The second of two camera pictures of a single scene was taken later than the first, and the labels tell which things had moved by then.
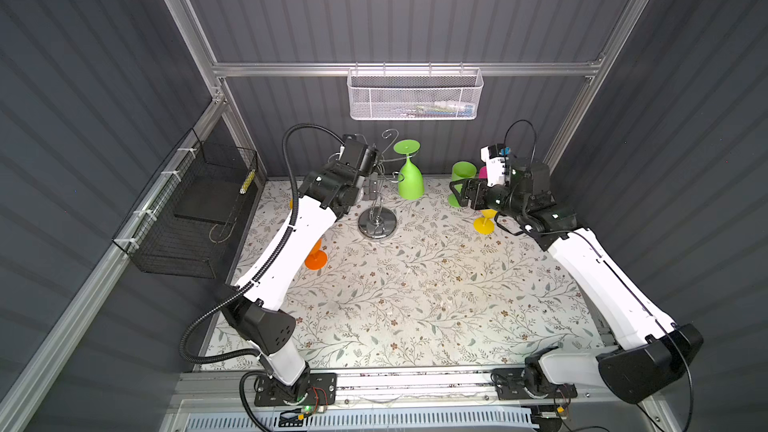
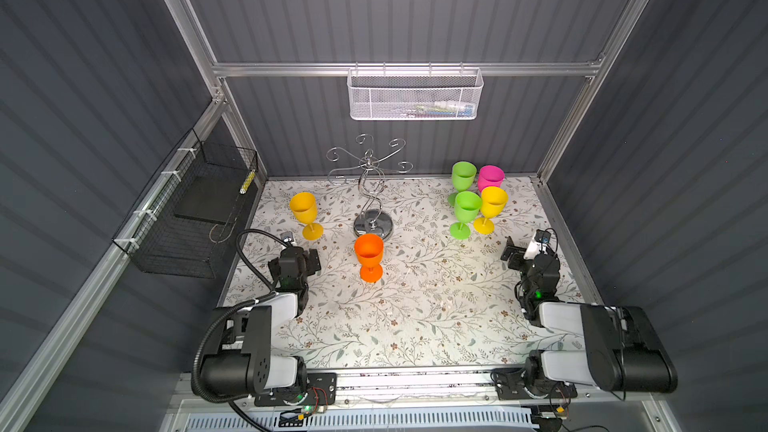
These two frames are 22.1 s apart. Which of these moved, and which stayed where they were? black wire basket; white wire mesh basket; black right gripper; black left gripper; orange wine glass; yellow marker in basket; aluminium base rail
Moved: black left gripper; orange wine glass; black right gripper
Stayed: yellow marker in basket; white wire mesh basket; aluminium base rail; black wire basket
